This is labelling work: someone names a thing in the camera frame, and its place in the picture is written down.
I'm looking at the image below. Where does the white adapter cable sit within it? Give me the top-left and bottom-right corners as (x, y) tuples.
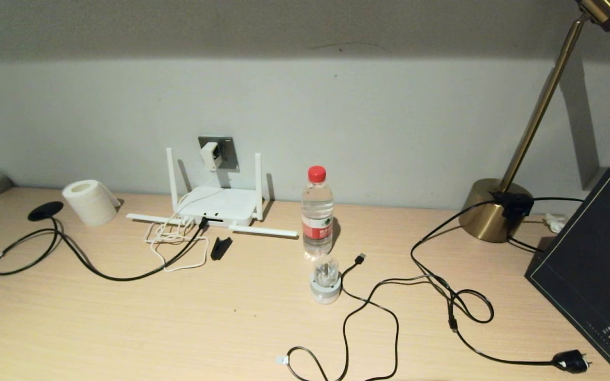
(143, 168), (222, 273)

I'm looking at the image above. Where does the black ethernet cable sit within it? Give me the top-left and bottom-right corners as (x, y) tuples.
(0, 214), (210, 283)

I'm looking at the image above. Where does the white wifi router with antennas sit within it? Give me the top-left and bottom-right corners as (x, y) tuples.
(125, 147), (299, 238)

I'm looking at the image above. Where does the clear water bottle red cap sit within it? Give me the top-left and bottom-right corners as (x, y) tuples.
(301, 166), (335, 258)

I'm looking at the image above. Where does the small black plastic clip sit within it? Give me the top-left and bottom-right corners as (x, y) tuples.
(210, 237), (234, 261)

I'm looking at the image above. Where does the brass desk lamp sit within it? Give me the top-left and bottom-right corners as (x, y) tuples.
(459, 0), (610, 244)

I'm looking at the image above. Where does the white toilet paper roll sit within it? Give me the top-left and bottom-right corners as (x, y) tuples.
(61, 179), (121, 227)

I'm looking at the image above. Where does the white crumpled wrapper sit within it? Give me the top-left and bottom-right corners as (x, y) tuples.
(544, 213), (568, 234)

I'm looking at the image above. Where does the black round desk grommet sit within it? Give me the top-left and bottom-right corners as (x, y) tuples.
(28, 201), (65, 222)

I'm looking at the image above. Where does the black box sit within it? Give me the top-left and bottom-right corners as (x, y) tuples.
(525, 167), (610, 381)

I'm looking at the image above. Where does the grey wall power socket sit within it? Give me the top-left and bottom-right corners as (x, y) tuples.
(198, 136), (240, 171)

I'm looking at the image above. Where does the black USB cable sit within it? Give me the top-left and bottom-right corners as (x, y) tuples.
(339, 253), (402, 381)

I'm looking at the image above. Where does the black cable with white tip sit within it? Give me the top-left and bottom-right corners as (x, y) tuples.
(276, 275), (459, 381)

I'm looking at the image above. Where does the black inline lamp switch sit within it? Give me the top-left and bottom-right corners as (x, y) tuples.
(490, 192), (535, 219)

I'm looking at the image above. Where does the thin black lamp cord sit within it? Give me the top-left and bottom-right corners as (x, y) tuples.
(507, 197), (585, 253)

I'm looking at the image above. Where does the black lamp power cord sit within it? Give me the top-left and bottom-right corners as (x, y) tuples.
(411, 198), (593, 374)

